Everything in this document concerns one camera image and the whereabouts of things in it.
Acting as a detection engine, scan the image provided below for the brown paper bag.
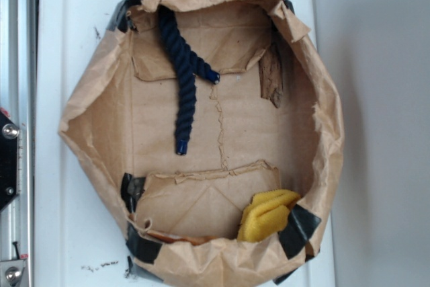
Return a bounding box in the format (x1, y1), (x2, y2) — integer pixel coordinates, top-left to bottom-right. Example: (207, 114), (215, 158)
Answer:
(59, 0), (345, 286)

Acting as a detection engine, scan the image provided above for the aluminium frame rail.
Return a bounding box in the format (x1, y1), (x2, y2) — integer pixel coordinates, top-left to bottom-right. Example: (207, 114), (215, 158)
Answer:
(1, 0), (37, 286)

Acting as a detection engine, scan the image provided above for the dark blue twisted rope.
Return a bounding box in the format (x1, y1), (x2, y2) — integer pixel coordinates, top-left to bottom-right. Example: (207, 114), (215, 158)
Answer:
(157, 5), (221, 157)

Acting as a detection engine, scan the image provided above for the black bracket plate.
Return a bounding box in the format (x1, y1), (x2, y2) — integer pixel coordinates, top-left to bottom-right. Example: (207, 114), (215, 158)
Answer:
(0, 112), (19, 211)

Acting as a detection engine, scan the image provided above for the yellow sponge cloth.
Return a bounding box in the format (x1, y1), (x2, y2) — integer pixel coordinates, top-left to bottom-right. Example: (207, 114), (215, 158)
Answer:
(237, 189), (301, 243)

